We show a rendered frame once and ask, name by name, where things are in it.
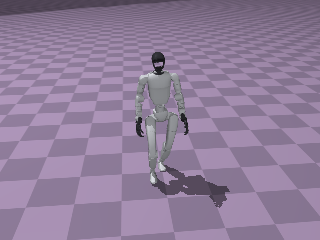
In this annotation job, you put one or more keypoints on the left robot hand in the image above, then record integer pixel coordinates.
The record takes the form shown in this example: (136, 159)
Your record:
(184, 119)

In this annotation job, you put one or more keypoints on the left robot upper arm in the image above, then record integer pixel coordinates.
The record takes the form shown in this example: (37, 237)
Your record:
(177, 86)

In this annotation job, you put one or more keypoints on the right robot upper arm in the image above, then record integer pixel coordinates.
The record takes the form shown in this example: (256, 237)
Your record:
(143, 80)

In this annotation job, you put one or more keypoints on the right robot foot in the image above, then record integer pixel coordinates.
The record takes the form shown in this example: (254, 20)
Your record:
(153, 177)

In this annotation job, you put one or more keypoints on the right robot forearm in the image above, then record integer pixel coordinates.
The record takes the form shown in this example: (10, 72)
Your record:
(139, 111)

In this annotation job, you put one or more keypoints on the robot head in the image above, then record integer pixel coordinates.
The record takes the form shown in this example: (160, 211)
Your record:
(158, 57)

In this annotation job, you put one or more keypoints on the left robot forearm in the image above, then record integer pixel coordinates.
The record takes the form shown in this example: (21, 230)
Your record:
(181, 106)

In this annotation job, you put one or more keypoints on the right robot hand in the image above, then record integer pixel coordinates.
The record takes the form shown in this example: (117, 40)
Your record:
(138, 127)

